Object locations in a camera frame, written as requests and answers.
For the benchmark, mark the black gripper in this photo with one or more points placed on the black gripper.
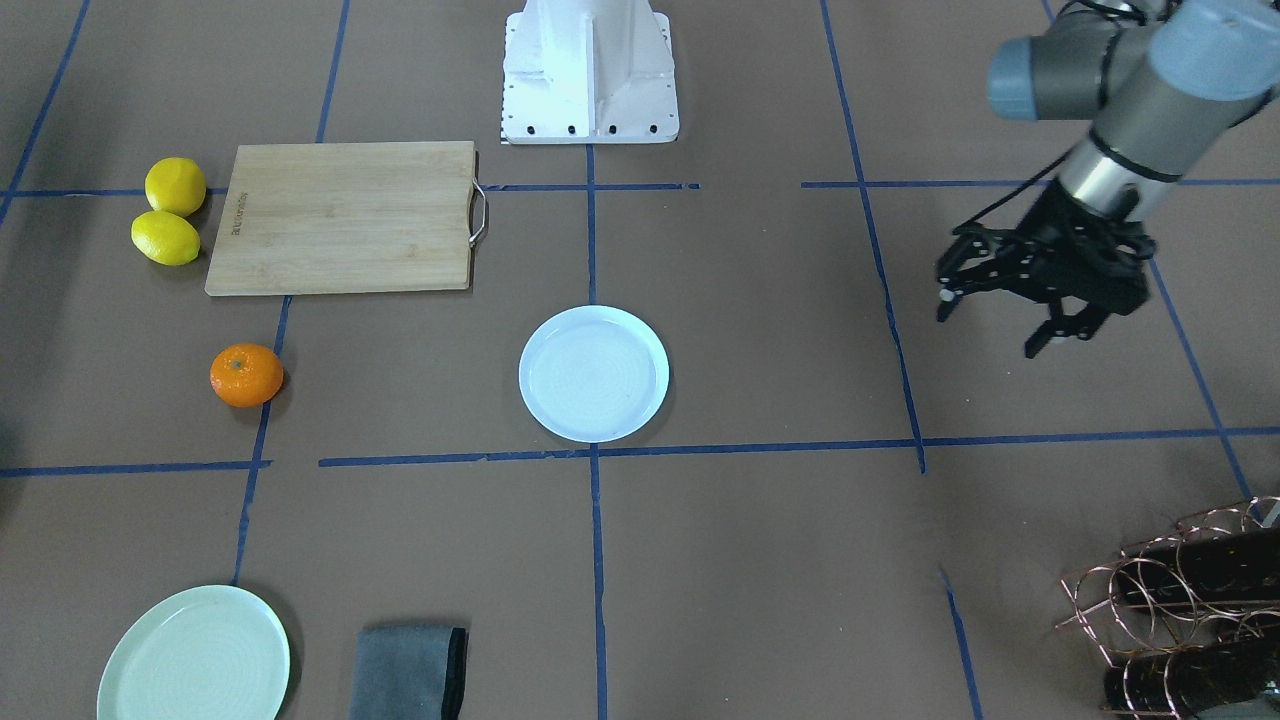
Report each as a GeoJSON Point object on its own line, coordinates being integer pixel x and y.
{"type": "Point", "coordinates": [1052, 240]}

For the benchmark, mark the light blue plate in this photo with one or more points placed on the light blue plate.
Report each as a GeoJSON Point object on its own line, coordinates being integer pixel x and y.
{"type": "Point", "coordinates": [593, 374]}

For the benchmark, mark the orange fruit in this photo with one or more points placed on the orange fruit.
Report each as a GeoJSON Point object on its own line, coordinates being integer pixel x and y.
{"type": "Point", "coordinates": [246, 375]}

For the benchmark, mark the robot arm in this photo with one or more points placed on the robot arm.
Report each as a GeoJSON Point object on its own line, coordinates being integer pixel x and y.
{"type": "Point", "coordinates": [1159, 82]}

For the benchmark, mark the light green plate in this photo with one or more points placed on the light green plate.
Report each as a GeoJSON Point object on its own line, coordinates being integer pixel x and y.
{"type": "Point", "coordinates": [211, 652]}

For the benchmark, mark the dark wine bottle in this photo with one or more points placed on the dark wine bottle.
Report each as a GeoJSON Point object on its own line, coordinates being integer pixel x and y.
{"type": "Point", "coordinates": [1234, 680]}
{"type": "Point", "coordinates": [1231, 573]}

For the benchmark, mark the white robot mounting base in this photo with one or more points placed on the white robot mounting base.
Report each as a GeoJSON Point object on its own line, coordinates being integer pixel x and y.
{"type": "Point", "coordinates": [588, 72]}

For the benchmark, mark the wooden cutting board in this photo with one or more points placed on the wooden cutting board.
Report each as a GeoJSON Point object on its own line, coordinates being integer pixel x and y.
{"type": "Point", "coordinates": [329, 218]}

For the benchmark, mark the folded grey cloth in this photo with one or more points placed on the folded grey cloth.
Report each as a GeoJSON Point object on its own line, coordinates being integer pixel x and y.
{"type": "Point", "coordinates": [409, 671]}

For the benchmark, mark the yellow lemon outer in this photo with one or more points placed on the yellow lemon outer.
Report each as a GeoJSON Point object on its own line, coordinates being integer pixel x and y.
{"type": "Point", "coordinates": [176, 185]}

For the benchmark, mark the yellow lemon near board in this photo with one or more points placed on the yellow lemon near board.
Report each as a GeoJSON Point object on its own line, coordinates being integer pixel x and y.
{"type": "Point", "coordinates": [165, 238]}

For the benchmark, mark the copper wire bottle rack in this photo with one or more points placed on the copper wire bottle rack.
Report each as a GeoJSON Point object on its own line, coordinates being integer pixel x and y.
{"type": "Point", "coordinates": [1186, 623]}

